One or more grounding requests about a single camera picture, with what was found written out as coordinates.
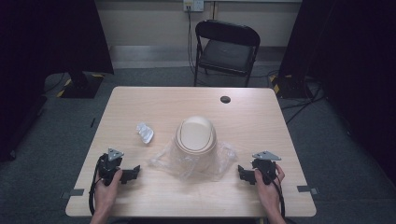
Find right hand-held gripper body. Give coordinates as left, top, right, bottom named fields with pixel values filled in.
left=251, top=150, right=282, bottom=185

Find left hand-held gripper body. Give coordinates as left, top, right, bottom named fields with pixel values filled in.
left=97, top=147, right=124, bottom=187

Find person's right hand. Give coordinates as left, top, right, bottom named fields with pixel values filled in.
left=253, top=163, right=286, bottom=204

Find person's left hand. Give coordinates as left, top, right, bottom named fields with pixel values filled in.
left=93, top=168, right=123, bottom=207

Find clear plastic bag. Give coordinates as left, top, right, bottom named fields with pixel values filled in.
left=148, top=139, right=238, bottom=184

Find crumpled white wrapper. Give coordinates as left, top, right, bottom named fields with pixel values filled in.
left=135, top=121, right=155, bottom=145

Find grey tape strip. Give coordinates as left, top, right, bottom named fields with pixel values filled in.
left=296, top=185, right=319, bottom=196
left=61, top=188, right=85, bottom=200

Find beige swing-lid trash bin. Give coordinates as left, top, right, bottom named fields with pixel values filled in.
left=174, top=115, right=219, bottom=176

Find black stand base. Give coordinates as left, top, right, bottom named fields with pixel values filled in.
left=268, top=74, right=314, bottom=100
left=55, top=70, right=106, bottom=100

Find black folding chair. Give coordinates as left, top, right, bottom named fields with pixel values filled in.
left=192, top=19, right=262, bottom=89

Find dark curtain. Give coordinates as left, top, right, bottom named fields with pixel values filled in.
left=277, top=0, right=396, bottom=185
left=0, top=0, right=115, bottom=163

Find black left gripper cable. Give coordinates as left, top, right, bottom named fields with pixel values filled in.
left=88, top=154, right=106, bottom=217

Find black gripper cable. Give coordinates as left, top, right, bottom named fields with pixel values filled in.
left=88, top=154, right=106, bottom=217
left=270, top=178, right=287, bottom=219

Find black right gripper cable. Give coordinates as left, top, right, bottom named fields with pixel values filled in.
left=270, top=178, right=287, bottom=219

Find black floor cables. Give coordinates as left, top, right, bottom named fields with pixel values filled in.
left=279, top=78, right=327, bottom=126

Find black wall socket cable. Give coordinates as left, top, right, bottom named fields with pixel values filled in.
left=186, top=5, right=200, bottom=77

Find white wall socket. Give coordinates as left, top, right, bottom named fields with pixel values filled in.
left=182, top=0, right=205, bottom=13

